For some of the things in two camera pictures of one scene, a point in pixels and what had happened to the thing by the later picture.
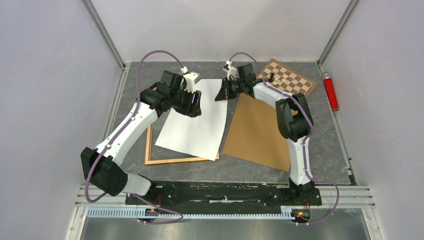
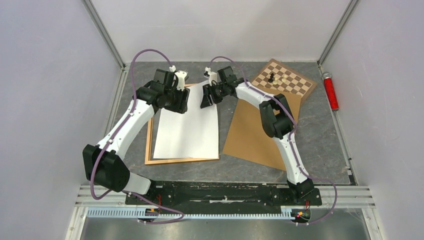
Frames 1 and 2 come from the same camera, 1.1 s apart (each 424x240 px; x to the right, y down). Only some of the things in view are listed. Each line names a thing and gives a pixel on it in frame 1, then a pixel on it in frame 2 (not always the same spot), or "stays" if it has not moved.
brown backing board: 254,134 stays
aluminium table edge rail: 351,197 stays
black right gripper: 225,93 to 209,98
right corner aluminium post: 337,31 stays
